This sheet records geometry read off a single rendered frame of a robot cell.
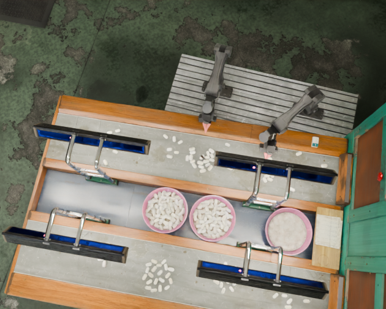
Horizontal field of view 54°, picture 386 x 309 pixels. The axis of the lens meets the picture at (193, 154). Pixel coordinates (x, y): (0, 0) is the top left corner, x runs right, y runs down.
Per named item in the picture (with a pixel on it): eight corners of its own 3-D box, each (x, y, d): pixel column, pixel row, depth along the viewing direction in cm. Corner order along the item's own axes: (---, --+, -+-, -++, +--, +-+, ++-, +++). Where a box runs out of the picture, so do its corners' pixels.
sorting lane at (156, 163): (59, 114, 243) (57, 113, 241) (345, 159, 231) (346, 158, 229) (46, 159, 236) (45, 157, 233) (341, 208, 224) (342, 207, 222)
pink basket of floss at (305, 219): (253, 225, 227) (256, 224, 218) (290, 200, 230) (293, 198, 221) (280, 264, 221) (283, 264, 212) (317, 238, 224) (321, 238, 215)
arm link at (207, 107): (214, 115, 208) (219, 94, 203) (199, 111, 209) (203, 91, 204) (217, 108, 218) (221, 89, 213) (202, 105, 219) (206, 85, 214)
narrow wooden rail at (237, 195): (50, 161, 242) (43, 157, 231) (337, 209, 230) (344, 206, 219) (48, 169, 240) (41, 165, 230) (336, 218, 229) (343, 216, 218)
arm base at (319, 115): (325, 116, 236) (328, 105, 237) (293, 108, 238) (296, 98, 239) (321, 120, 243) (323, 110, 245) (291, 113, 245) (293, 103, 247)
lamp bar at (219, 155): (215, 151, 201) (216, 148, 194) (334, 170, 197) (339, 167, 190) (213, 165, 199) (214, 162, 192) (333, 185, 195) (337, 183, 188)
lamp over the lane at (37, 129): (40, 123, 207) (34, 118, 201) (151, 141, 203) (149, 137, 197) (36, 137, 205) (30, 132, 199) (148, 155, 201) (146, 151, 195)
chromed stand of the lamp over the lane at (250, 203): (245, 176, 235) (255, 158, 191) (278, 181, 233) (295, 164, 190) (241, 206, 230) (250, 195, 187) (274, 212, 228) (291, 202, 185)
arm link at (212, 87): (218, 97, 209) (232, 42, 208) (203, 93, 210) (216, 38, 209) (219, 99, 222) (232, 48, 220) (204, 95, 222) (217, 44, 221)
